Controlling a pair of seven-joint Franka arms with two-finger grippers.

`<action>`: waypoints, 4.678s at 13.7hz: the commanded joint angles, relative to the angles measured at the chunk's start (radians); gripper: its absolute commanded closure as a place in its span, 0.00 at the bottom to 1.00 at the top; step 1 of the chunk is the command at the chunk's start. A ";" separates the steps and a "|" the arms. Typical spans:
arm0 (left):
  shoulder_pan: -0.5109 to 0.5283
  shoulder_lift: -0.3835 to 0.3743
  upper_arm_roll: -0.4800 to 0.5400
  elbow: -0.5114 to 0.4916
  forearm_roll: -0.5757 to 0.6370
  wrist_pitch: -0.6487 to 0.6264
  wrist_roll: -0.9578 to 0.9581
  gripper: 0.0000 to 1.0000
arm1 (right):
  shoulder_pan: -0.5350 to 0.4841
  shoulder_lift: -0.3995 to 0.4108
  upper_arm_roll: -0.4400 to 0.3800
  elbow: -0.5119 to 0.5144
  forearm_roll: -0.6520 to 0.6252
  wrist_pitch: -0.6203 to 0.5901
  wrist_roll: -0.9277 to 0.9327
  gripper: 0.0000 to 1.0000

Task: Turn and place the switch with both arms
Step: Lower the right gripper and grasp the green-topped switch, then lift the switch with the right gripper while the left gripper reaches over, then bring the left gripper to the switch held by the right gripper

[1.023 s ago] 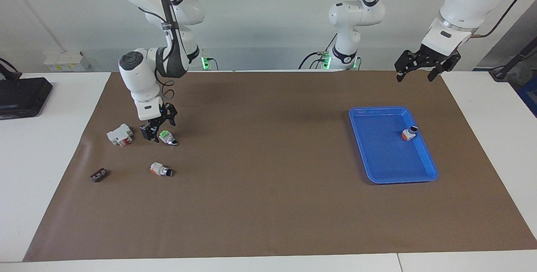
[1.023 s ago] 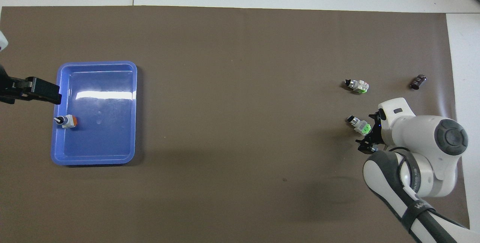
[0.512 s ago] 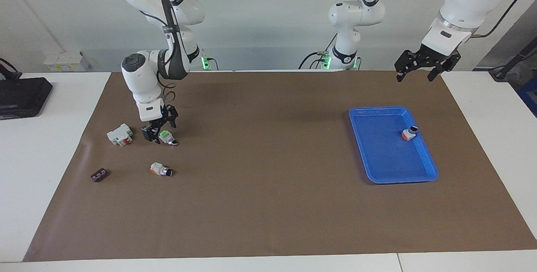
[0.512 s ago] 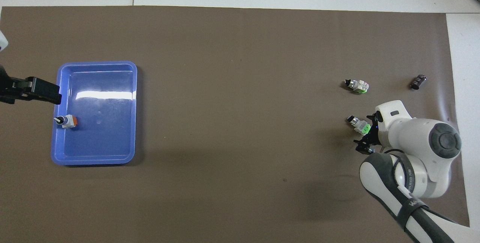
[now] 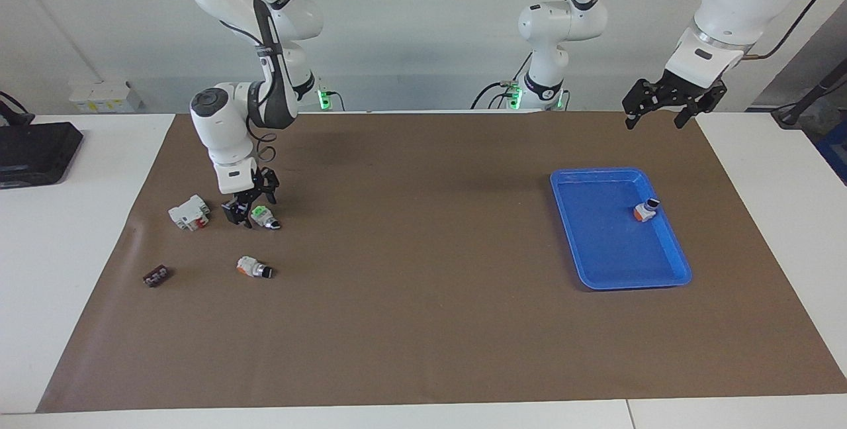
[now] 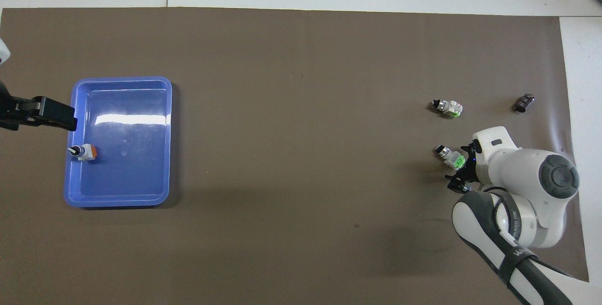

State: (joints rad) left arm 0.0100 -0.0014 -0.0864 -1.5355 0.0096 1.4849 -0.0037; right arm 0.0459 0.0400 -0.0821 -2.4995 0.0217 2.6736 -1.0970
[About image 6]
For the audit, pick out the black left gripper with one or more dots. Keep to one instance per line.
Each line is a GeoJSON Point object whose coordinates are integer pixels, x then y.
{"type": "Point", "coordinates": [7, 107]}

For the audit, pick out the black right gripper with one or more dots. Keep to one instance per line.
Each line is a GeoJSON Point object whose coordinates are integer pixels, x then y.
{"type": "Point", "coordinates": [474, 168]}

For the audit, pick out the green-capped push button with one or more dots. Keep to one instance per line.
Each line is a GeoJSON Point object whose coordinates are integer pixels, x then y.
{"type": "Point", "coordinates": [454, 158]}

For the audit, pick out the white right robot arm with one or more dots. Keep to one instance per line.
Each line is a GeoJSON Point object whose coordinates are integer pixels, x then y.
{"type": "Point", "coordinates": [526, 178]}

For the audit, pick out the small black electronic component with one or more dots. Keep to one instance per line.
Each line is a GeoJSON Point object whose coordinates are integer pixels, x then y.
{"type": "Point", "coordinates": [524, 102]}

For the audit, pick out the blue plastic tray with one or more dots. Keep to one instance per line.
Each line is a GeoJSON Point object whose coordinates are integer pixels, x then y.
{"type": "Point", "coordinates": [131, 175]}

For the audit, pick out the brown paper table mat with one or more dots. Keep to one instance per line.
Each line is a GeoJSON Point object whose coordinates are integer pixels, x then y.
{"type": "Point", "coordinates": [282, 154]}

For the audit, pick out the orange-base selector switch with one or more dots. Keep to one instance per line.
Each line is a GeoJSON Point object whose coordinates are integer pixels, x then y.
{"type": "Point", "coordinates": [87, 152]}

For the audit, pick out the white black-knob selector switch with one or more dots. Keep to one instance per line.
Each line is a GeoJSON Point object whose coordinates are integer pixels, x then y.
{"type": "Point", "coordinates": [452, 107]}

